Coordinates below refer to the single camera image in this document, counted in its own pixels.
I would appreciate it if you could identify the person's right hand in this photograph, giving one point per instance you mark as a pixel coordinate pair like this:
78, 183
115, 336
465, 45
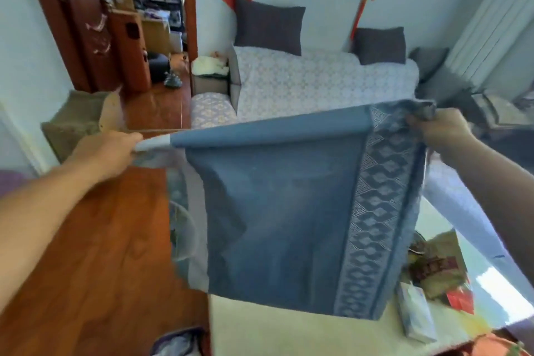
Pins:
448, 130

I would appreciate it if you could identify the person's left hand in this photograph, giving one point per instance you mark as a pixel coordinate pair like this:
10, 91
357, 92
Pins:
106, 155

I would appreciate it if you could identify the white blue tissue pack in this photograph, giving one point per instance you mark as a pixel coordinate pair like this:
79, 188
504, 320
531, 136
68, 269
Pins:
415, 314

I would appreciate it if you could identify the blue patterned cloth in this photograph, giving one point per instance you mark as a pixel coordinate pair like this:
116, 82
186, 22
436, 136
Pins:
283, 218

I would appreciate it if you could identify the person's left forearm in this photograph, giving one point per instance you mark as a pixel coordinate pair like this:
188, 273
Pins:
37, 222

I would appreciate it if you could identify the person's right forearm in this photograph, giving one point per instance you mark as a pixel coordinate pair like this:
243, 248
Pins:
500, 197

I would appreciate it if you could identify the grey pillow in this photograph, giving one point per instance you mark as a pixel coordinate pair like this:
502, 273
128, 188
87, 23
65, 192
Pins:
442, 86
269, 26
379, 46
429, 61

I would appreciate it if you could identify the olive brown perforated box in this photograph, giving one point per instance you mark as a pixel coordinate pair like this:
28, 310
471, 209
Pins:
75, 118

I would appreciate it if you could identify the purple cylindrical stool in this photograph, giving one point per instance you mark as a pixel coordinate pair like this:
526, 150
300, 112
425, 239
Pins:
14, 182

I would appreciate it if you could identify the small green ornament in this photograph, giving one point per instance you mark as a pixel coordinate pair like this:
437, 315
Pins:
173, 80

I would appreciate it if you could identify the dark round basket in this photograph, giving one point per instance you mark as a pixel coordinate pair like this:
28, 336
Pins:
158, 68

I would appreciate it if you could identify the orange brown wooden cabinet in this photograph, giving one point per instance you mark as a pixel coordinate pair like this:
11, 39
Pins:
131, 51

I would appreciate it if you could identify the grey side stool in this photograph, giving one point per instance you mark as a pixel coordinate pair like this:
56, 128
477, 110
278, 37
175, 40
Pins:
208, 85

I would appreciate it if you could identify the light wooden desk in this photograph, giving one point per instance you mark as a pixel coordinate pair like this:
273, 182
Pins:
156, 36

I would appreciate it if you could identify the white plastic bin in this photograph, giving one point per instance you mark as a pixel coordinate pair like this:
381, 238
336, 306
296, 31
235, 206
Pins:
176, 42

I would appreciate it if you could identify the brown paper tea bag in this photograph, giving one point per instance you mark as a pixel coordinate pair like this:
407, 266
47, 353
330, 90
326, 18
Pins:
442, 268

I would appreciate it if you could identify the brown panelled inner door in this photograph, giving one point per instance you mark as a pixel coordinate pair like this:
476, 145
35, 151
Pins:
83, 13

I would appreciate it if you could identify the purple quilted sofa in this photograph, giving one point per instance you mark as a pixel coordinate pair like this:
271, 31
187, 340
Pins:
313, 80

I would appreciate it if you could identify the red snack packet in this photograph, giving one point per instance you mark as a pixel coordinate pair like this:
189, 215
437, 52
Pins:
462, 301

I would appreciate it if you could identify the small bin with lavender bag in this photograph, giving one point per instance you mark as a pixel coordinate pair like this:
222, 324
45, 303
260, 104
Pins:
179, 345

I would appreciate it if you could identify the green plastic toy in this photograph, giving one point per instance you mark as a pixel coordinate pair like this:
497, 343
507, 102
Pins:
516, 349

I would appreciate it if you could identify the cream marble table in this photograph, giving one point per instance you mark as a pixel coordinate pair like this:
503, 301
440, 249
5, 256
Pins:
292, 330

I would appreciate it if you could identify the white wall radiator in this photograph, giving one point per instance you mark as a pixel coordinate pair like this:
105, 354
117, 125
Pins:
492, 22

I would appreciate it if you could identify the red brown doorway frame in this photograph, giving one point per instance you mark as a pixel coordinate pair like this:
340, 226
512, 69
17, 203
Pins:
190, 1

